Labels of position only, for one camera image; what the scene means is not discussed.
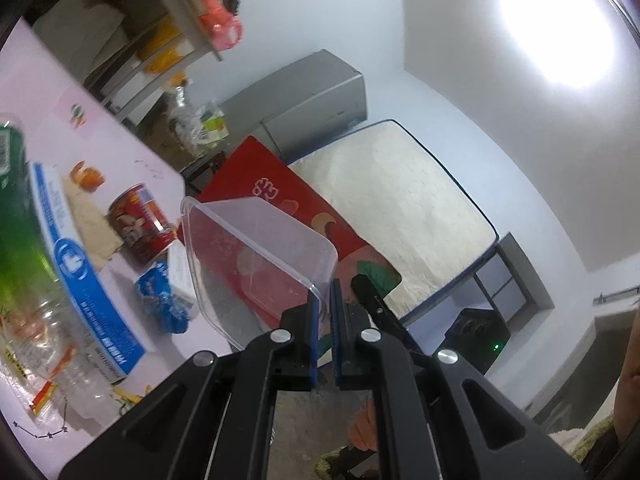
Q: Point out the blue and white toothpaste box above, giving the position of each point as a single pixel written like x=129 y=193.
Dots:
x=75 y=270

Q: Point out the beige cushion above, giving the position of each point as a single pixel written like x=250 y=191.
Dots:
x=80 y=30

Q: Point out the white and green carton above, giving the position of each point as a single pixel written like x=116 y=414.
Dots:
x=215 y=125

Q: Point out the black speaker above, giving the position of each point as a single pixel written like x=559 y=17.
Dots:
x=475 y=335

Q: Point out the beige cloth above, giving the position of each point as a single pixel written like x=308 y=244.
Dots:
x=92 y=225

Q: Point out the yellow plastic bag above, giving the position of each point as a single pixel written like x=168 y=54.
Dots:
x=162 y=45

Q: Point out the fuzzy blanket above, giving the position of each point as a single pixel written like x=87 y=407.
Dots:
x=582 y=440

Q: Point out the person's right hand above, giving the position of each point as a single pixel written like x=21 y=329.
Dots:
x=364 y=427

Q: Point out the red tin can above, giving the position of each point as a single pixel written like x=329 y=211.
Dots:
x=142 y=225

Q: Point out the clear plastic food container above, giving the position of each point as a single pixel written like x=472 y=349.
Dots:
x=250 y=260

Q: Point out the blue wrapper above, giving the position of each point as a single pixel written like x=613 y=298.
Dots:
x=160 y=300

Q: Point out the metal wall rail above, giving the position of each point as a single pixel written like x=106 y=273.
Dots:
x=617 y=294

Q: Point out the beige mattress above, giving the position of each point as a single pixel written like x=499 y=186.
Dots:
x=400 y=200

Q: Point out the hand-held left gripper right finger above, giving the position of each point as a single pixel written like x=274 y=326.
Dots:
x=336 y=335

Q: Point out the metal shelf with items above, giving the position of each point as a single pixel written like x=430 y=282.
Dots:
x=185 y=15

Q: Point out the pink printed tablecloth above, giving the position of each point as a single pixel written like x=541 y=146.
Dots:
x=50 y=105

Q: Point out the clear plastic bottle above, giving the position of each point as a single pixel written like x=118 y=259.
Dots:
x=181 y=105

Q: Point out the red plastic bag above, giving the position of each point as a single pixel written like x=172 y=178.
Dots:
x=220 y=22

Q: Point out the grey cabinet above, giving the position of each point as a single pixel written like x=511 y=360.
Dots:
x=520 y=275
x=310 y=100

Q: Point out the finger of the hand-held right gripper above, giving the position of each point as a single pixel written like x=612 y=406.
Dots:
x=367 y=292

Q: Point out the small white box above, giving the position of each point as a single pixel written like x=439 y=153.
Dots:
x=181 y=272

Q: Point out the green plastic bottle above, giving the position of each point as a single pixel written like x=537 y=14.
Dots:
x=22 y=240

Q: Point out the clear wrapper with red stripes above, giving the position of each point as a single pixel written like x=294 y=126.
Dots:
x=45 y=390

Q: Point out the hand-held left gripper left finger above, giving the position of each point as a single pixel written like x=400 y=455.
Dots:
x=314 y=340

